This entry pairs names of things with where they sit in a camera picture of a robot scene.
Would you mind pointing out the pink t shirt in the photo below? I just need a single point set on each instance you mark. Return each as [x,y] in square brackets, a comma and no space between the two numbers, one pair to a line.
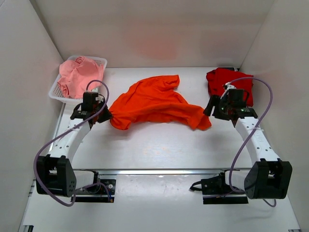
[76,76]

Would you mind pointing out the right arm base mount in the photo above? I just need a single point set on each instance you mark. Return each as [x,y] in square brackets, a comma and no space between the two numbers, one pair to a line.
[215,191]

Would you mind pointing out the aluminium table rail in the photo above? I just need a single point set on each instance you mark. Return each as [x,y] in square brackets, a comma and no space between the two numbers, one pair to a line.
[159,171]

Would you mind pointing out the red folded t shirt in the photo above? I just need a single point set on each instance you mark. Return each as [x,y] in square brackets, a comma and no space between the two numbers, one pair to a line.
[218,77]

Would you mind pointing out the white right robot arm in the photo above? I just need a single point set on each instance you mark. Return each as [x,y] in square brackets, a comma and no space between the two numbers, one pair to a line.
[269,176]

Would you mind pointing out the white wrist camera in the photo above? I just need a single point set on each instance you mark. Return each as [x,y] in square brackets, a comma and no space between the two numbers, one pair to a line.
[227,86]
[96,90]

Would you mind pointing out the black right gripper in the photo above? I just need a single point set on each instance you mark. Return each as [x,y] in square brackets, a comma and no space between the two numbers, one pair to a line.
[213,101]

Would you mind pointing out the white plastic basket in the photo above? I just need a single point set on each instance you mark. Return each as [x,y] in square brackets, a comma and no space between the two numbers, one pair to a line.
[55,91]

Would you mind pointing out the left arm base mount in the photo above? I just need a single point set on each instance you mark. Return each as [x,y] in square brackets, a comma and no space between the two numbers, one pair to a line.
[94,187]

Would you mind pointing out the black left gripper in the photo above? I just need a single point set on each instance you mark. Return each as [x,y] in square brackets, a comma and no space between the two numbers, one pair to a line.
[108,115]

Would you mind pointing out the orange t shirt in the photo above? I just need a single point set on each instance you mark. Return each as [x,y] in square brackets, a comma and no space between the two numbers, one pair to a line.
[155,100]

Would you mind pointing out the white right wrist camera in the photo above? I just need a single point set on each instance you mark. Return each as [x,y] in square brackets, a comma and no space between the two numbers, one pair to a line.
[227,86]

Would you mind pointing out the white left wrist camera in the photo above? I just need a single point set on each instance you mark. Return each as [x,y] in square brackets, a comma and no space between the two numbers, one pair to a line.
[96,90]

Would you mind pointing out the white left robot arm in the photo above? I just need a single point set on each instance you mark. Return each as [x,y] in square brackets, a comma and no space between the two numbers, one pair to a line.
[54,171]

